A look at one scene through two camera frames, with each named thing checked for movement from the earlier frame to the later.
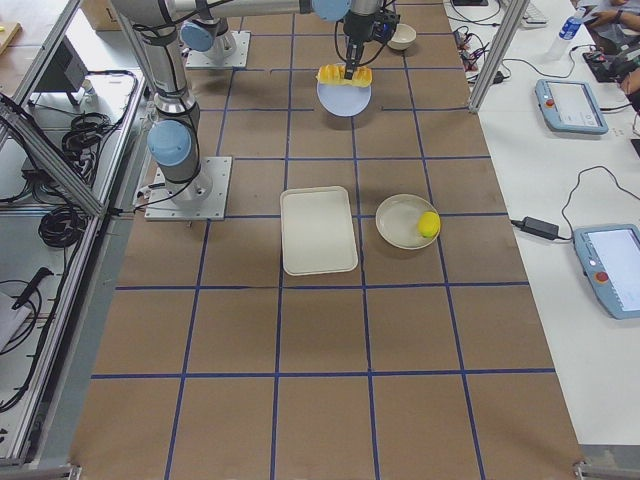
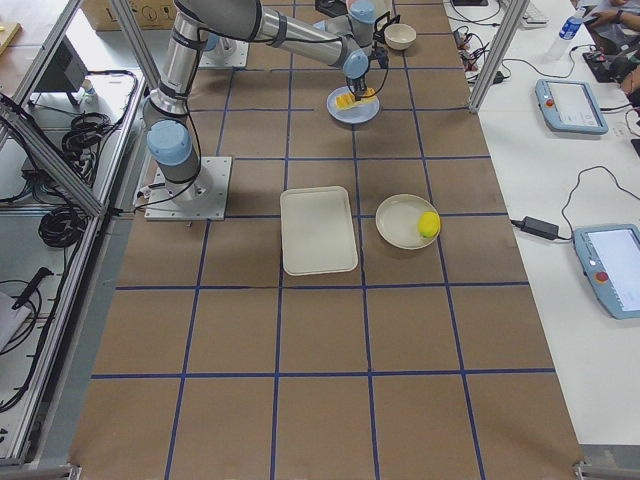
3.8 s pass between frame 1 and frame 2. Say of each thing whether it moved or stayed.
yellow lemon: stayed
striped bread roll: moved
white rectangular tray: stayed
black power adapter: stayed
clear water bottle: stayed
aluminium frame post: stayed
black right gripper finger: moved
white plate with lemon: stayed
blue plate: moved
